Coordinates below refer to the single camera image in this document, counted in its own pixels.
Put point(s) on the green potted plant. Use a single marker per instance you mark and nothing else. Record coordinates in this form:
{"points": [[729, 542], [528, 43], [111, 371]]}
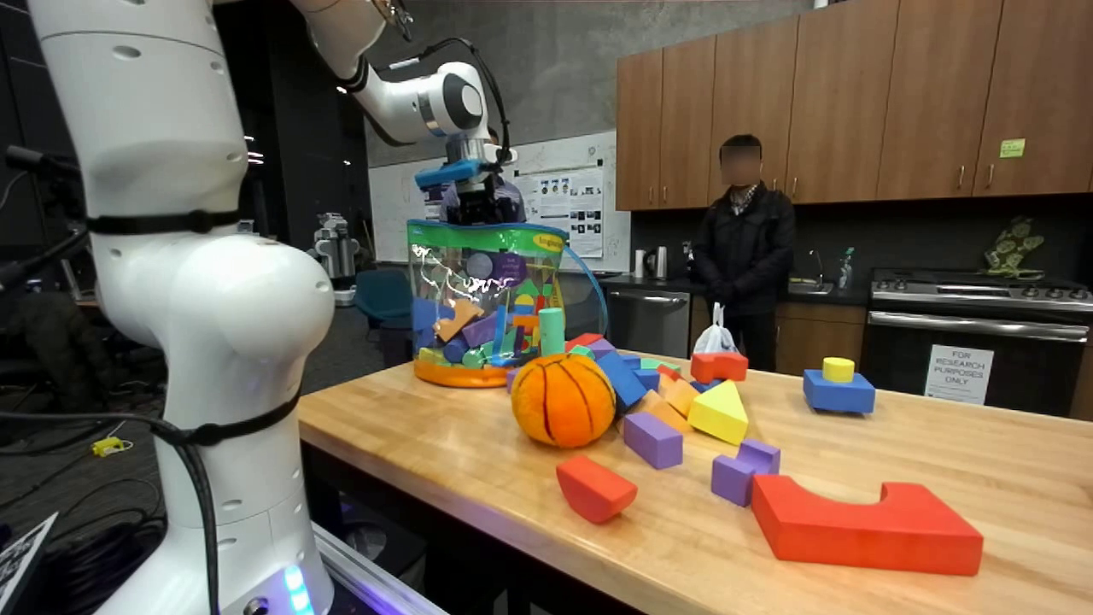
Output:
{"points": [[1012, 248]]}

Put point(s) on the green sticky note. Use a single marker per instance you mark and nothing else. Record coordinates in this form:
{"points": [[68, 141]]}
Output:
{"points": [[1012, 148]]}

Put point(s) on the purple foam cube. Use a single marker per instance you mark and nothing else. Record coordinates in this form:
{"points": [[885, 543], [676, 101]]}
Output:
{"points": [[655, 437]]}

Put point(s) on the orange plush basketball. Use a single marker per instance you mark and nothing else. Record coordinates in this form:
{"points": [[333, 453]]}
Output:
{"points": [[565, 399]]}

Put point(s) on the stainless steel dishwasher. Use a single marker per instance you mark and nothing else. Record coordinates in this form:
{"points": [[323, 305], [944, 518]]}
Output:
{"points": [[648, 320]]}

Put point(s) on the small red foam block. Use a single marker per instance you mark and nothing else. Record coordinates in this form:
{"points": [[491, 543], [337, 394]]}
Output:
{"points": [[594, 486]]}

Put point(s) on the person in black jacket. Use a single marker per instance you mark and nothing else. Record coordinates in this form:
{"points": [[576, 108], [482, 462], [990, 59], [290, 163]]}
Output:
{"points": [[746, 243]]}

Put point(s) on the yellow foam cylinder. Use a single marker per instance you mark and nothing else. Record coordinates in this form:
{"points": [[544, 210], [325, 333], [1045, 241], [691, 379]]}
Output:
{"points": [[837, 365]]}

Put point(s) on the blue curved tube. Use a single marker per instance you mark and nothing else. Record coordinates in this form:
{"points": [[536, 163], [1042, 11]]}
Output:
{"points": [[594, 278]]}

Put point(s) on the silver kettle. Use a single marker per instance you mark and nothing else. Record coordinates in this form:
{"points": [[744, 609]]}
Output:
{"points": [[337, 248]]}

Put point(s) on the whiteboard with printed sheets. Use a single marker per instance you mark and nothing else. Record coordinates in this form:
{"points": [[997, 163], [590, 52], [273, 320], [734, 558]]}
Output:
{"points": [[576, 191]]}

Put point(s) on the purple stepped foam block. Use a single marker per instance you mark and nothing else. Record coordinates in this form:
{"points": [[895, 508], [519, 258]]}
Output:
{"points": [[744, 468]]}

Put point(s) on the blue flat foam block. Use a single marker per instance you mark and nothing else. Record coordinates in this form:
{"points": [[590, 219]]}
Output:
{"points": [[624, 377]]}

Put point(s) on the small yellow floor object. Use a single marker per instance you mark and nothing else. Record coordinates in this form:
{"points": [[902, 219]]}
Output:
{"points": [[111, 446]]}

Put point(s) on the blue foam block with notch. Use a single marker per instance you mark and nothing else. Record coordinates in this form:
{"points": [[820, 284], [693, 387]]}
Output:
{"points": [[837, 394]]}

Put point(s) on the large red arch block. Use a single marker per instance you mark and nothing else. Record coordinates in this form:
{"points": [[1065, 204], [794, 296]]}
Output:
{"points": [[848, 529]]}

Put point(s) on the stainless steel oven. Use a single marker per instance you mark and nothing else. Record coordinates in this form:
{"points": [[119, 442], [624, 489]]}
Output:
{"points": [[977, 341]]}

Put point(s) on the blue chair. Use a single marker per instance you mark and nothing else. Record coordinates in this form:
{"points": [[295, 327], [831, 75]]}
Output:
{"points": [[383, 299]]}

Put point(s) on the yellow triangle foam block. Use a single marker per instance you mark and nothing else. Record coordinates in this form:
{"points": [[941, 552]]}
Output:
{"points": [[721, 415]]}

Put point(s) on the red rectangular foam block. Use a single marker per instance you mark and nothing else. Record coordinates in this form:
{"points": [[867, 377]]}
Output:
{"points": [[719, 365]]}

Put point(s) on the brown wooden wall cabinets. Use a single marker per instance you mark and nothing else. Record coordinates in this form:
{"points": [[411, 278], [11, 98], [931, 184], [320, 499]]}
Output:
{"points": [[867, 98]]}

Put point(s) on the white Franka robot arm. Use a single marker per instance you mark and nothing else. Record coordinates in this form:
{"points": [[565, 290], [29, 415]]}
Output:
{"points": [[216, 307]]}

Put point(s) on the white paper sign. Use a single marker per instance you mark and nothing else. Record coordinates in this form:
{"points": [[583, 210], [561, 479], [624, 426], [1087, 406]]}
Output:
{"points": [[959, 374]]}

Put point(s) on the white plastic shopping bag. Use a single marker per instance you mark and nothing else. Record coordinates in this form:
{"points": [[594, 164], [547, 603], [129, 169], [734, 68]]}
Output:
{"points": [[716, 340]]}

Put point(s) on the orange foam block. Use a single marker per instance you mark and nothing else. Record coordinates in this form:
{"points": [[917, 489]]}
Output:
{"points": [[676, 394]]}

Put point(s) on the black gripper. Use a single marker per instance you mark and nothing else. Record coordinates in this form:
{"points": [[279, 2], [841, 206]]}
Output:
{"points": [[482, 206]]}

